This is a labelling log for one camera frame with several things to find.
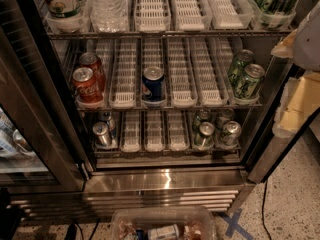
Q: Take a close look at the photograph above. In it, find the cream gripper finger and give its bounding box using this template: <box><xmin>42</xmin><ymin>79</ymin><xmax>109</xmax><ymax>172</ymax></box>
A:
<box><xmin>271</xmin><ymin>30</ymin><xmax>297</xmax><ymax>58</ymax></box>
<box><xmin>272</xmin><ymin>71</ymin><xmax>320</xmax><ymax>138</ymax></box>

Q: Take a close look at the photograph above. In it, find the blue pepsi can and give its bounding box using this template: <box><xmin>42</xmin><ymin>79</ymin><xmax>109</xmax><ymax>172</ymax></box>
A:
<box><xmin>142</xmin><ymin>66</ymin><xmax>164</xmax><ymax>102</ymax></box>

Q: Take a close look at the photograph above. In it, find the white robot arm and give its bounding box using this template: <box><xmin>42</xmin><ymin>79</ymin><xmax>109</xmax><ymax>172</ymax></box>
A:
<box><xmin>271</xmin><ymin>2</ymin><xmax>320</xmax><ymax>138</ymax></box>

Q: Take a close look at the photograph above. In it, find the rear green can middle shelf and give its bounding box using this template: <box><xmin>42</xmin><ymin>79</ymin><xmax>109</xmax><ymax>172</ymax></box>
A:
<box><xmin>227</xmin><ymin>49</ymin><xmax>254</xmax><ymax>87</ymax></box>

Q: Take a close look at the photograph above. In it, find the green can shelf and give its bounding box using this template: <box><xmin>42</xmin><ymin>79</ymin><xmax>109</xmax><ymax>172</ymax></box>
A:
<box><xmin>234</xmin><ymin>64</ymin><xmax>265</xmax><ymax>99</ymax></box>
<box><xmin>227</xmin><ymin>49</ymin><xmax>254</xmax><ymax>87</ymax></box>

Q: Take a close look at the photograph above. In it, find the front green can middle shelf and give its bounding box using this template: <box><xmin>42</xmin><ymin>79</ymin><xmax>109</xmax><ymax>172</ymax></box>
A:
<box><xmin>234</xmin><ymin>64</ymin><xmax>265</xmax><ymax>99</ymax></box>

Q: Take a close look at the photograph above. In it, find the rear right green can bottom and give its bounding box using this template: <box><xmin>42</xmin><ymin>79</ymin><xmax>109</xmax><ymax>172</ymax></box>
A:
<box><xmin>215</xmin><ymin>109</ymin><xmax>235</xmax><ymax>130</ymax></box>

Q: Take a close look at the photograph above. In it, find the rear left green can bottom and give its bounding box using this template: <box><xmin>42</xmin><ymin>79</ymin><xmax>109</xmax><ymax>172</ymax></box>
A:
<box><xmin>192</xmin><ymin>109</ymin><xmax>212</xmax><ymax>132</ymax></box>

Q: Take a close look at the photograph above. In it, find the white glide tray under pepsi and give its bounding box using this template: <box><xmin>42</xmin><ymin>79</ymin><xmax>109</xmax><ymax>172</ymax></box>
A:
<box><xmin>141</xmin><ymin>39</ymin><xmax>166</xmax><ymax>108</ymax></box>

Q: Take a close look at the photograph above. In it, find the white glide tray top shelf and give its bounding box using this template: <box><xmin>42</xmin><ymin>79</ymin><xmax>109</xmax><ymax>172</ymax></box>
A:
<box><xmin>134</xmin><ymin>0</ymin><xmax>171</xmax><ymax>32</ymax></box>

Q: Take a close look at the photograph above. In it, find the white glide tray shelf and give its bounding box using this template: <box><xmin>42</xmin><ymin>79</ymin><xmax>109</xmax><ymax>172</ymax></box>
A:
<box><xmin>134</xmin><ymin>0</ymin><xmax>171</xmax><ymax>32</ymax></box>
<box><xmin>109</xmin><ymin>39</ymin><xmax>137</xmax><ymax>109</ymax></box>

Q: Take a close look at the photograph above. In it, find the white glide tray middle shelf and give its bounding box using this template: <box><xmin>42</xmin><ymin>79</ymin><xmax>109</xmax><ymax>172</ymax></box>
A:
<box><xmin>109</xmin><ymin>39</ymin><xmax>137</xmax><ymax>109</ymax></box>

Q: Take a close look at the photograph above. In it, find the rear silver blue can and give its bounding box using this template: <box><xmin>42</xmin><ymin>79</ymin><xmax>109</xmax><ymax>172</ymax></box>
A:
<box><xmin>98</xmin><ymin>112</ymin><xmax>117</xmax><ymax>139</ymax></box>

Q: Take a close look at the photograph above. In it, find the rear red coca-cola can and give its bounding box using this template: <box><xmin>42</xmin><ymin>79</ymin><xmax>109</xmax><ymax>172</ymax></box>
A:
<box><xmin>79</xmin><ymin>52</ymin><xmax>106</xmax><ymax>91</ymax></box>

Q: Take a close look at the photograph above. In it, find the red coca-cola can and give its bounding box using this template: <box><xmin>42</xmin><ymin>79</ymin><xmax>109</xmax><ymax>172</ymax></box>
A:
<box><xmin>79</xmin><ymin>52</ymin><xmax>106</xmax><ymax>91</ymax></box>
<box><xmin>72</xmin><ymin>67</ymin><xmax>103</xmax><ymax>103</ymax></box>

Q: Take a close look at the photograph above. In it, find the front red coca-cola can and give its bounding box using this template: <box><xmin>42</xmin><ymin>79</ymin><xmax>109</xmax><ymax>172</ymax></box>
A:
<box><xmin>72</xmin><ymin>67</ymin><xmax>103</xmax><ymax>103</ymax></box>

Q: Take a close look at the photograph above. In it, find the front silver can bottom shelf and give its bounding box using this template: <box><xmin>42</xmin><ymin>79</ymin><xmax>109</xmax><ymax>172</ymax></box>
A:
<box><xmin>92</xmin><ymin>121</ymin><xmax>112</xmax><ymax>146</ymax></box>

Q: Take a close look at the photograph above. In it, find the glass fridge door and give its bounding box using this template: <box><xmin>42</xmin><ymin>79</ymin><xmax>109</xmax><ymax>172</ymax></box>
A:
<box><xmin>0</xmin><ymin>0</ymin><xmax>91</xmax><ymax>195</ymax></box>

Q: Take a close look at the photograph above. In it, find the clear water bottle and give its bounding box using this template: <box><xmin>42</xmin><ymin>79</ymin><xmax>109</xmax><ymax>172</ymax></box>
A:
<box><xmin>90</xmin><ymin>0</ymin><xmax>127</xmax><ymax>32</ymax></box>

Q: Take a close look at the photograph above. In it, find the clear plastic bin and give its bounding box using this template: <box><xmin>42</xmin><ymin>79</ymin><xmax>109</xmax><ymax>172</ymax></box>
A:
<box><xmin>111</xmin><ymin>206</ymin><xmax>217</xmax><ymax>240</ymax></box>

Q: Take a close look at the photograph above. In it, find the green white soda bottle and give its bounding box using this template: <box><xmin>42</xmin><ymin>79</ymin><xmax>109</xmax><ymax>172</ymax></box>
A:
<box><xmin>40</xmin><ymin>0</ymin><xmax>83</xmax><ymax>19</ymax></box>

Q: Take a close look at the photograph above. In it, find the black cable right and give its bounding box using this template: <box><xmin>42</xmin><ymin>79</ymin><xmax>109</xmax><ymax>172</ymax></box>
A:
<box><xmin>261</xmin><ymin>180</ymin><xmax>273</xmax><ymax>240</ymax></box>

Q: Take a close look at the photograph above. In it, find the top wire shelf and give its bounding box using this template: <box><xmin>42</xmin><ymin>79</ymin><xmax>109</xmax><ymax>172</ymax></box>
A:
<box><xmin>47</xmin><ymin>29</ymin><xmax>293</xmax><ymax>40</ymax></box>

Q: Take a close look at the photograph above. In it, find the wire shelf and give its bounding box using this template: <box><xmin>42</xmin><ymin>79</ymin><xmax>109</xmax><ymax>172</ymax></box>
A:
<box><xmin>47</xmin><ymin>29</ymin><xmax>293</xmax><ymax>40</ymax></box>
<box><xmin>78</xmin><ymin>103</ymin><xmax>262</xmax><ymax>113</ymax></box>
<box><xmin>94</xmin><ymin>148</ymin><xmax>240</xmax><ymax>159</ymax></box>

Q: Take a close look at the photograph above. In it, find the middle wire shelf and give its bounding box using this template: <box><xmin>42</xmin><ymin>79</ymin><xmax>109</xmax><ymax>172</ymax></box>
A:
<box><xmin>78</xmin><ymin>103</ymin><xmax>262</xmax><ymax>113</ymax></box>

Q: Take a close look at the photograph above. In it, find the bottom wire shelf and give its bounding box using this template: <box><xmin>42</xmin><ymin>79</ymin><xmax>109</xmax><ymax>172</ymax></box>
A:
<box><xmin>94</xmin><ymin>148</ymin><xmax>240</xmax><ymax>159</ymax></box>

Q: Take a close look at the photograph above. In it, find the black cables left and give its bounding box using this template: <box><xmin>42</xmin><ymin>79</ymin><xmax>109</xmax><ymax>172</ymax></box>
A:
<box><xmin>63</xmin><ymin>218</ymin><xmax>101</xmax><ymax>240</ymax></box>

